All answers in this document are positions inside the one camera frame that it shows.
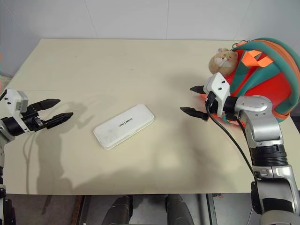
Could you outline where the metal table frame bar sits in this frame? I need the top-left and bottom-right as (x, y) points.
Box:
(205, 193), (218, 225)
(78, 194), (92, 225)

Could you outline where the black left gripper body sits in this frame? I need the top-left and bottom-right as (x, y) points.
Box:
(22, 105), (48, 132)

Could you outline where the dark rounded shape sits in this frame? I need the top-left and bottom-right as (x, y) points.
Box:
(109, 195), (135, 225)
(165, 194), (191, 225)

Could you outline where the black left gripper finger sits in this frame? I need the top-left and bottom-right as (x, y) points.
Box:
(44, 112), (74, 129)
(29, 98), (61, 112)

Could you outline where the beige hamster plush toy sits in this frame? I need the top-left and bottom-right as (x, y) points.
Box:
(208, 47), (239, 76)

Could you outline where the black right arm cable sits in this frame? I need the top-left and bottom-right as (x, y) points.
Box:
(205, 91), (260, 182)

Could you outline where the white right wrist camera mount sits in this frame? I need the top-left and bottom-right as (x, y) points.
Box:
(202, 72), (232, 117)

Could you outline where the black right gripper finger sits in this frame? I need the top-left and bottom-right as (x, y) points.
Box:
(180, 106), (203, 120)
(190, 85), (206, 95)

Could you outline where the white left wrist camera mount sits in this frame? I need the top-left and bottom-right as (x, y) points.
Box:
(0, 88), (30, 132)

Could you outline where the orange and teal backpack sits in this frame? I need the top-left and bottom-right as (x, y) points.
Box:
(221, 37), (300, 123)

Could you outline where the white rectangular case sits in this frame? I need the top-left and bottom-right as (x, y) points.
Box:
(93, 104), (156, 150)

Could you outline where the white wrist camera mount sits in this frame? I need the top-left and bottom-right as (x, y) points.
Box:
(0, 88), (30, 132)
(202, 72), (232, 117)

